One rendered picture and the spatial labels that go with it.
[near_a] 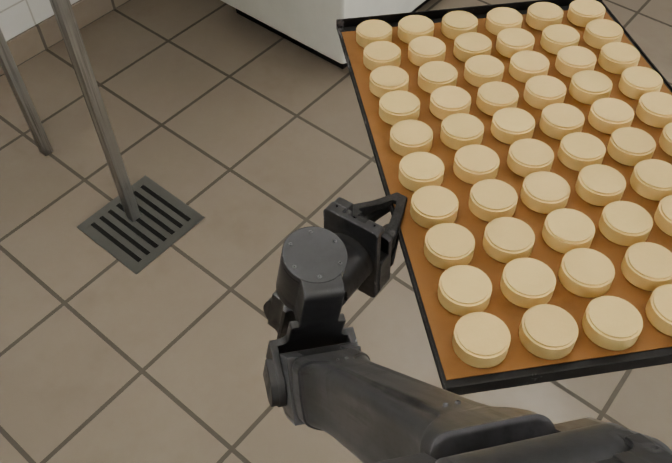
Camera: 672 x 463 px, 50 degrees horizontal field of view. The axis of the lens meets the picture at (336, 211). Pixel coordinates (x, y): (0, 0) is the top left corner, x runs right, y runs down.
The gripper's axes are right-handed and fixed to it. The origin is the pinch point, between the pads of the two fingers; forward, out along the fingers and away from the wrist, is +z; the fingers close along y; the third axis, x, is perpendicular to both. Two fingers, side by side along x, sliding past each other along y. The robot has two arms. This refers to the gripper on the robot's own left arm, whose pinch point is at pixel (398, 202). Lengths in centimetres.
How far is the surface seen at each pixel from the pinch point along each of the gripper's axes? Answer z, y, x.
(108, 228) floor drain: 22, 92, -103
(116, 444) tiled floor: -19, 96, -56
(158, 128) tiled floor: 59, 90, -121
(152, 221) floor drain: 31, 92, -95
